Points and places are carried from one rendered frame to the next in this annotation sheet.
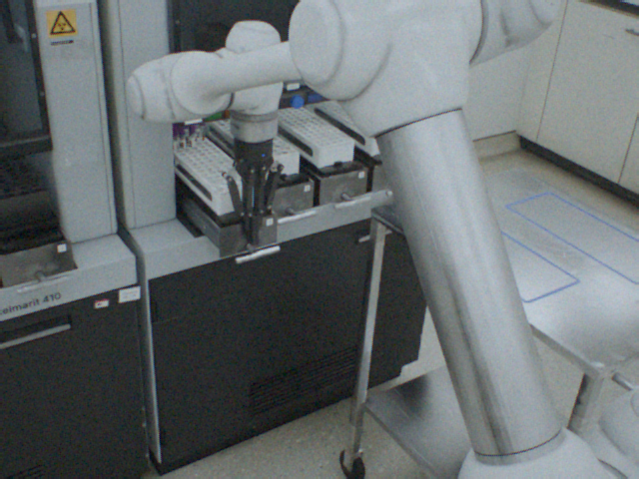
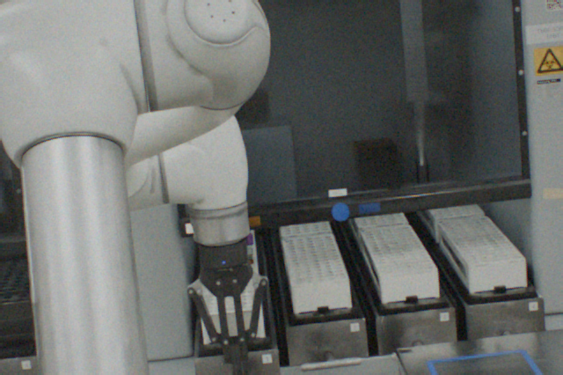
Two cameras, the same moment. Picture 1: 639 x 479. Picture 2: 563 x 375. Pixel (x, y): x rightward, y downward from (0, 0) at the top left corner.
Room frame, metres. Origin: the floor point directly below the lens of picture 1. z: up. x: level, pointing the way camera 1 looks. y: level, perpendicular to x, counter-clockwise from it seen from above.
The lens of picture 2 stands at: (-0.04, -0.88, 1.48)
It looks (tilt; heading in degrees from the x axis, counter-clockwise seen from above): 13 degrees down; 34
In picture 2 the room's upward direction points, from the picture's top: 6 degrees counter-clockwise
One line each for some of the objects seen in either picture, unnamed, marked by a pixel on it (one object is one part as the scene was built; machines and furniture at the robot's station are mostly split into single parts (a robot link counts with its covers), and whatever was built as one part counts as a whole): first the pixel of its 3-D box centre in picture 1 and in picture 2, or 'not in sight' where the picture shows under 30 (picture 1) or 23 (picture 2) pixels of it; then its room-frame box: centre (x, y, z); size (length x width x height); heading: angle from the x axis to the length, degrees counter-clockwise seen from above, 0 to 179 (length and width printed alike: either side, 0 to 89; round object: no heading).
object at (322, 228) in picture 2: not in sight; (303, 229); (1.91, 0.36, 0.83); 0.30 x 0.10 x 0.06; 35
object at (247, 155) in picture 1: (253, 157); (225, 267); (1.32, 0.14, 0.96); 0.08 x 0.07 x 0.09; 125
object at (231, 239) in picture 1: (184, 171); (235, 304); (1.59, 0.33, 0.78); 0.73 x 0.14 x 0.09; 35
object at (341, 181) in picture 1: (276, 135); (389, 270); (1.85, 0.13, 0.78); 0.73 x 0.14 x 0.09; 35
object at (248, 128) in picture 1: (254, 122); (219, 222); (1.32, 0.14, 1.03); 0.09 x 0.09 x 0.06
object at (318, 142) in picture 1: (304, 134); (397, 264); (1.74, 0.06, 0.83); 0.30 x 0.10 x 0.06; 35
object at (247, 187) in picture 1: (247, 190); (222, 309); (1.31, 0.15, 0.89); 0.04 x 0.01 x 0.11; 35
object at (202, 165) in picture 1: (209, 174); (232, 300); (1.48, 0.25, 0.83); 0.30 x 0.10 x 0.06; 35
